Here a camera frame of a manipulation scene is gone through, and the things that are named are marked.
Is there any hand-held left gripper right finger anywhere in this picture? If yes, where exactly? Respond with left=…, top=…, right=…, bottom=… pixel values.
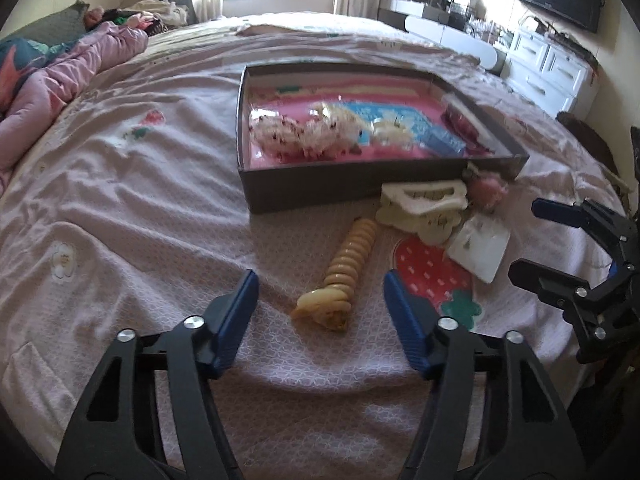
left=383, top=268, right=589, bottom=480

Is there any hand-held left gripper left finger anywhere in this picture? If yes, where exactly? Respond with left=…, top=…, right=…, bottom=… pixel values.
left=54, top=269, right=261, bottom=480

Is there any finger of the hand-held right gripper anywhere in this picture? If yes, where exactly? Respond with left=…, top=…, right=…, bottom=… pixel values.
left=531, top=197, right=640, bottom=261
left=507, top=258, right=623, bottom=366

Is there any white card packet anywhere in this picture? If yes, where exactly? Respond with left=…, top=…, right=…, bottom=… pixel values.
left=444, top=211, right=512, bottom=282

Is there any pink pompom hair tie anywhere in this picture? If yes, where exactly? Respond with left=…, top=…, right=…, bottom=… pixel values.
left=466, top=169, right=510, bottom=209

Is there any yellow spiral hair tie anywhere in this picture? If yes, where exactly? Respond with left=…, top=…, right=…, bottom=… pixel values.
left=291, top=216, right=379, bottom=334

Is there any cream hair claw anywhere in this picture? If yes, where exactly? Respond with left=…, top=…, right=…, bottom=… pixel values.
left=371, top=112, right=419, bottom=149
left=374, top=204, right=463, bottom=247

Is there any white hair claw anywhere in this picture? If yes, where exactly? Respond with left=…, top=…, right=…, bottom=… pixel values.
left=381, top=179, right=469, bottom=217

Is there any brown long hair clip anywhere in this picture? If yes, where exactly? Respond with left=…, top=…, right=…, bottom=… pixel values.
left=441, top=101, right=490, bottom=155

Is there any dark shallow box pink lining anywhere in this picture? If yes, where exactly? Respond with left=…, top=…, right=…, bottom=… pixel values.
left=236, top=62, right=531, bottom=216

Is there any dark furry item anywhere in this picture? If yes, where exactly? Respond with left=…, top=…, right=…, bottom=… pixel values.
left=554, top=110, right=622, bottom=177

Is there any pink floral bed sheet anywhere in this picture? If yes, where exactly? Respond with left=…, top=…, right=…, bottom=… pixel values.
left=0, top=12, right=631, bottom=476

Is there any white drawer cabinet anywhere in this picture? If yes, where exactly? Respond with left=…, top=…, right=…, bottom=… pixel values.
left=504, top=26, right=602, bottom=119

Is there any black set-top box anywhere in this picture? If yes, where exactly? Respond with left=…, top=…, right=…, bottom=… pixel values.
left=529, top=16, right=599, bottom=62

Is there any white dressing table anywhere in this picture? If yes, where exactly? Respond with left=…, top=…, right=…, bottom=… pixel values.
left=376, top=0, right=507, bottom=79

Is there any pink quilt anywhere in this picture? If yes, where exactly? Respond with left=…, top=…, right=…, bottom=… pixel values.
left=0, top=21, right=149, bottom=172

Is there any pile of clothes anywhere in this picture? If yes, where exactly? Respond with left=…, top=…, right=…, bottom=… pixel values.
left=84, top=0, right=199, bottom=37

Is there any dark floral blanket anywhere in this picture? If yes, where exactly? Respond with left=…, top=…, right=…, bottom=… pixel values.
left=0, top=37, right=57, bottom=112

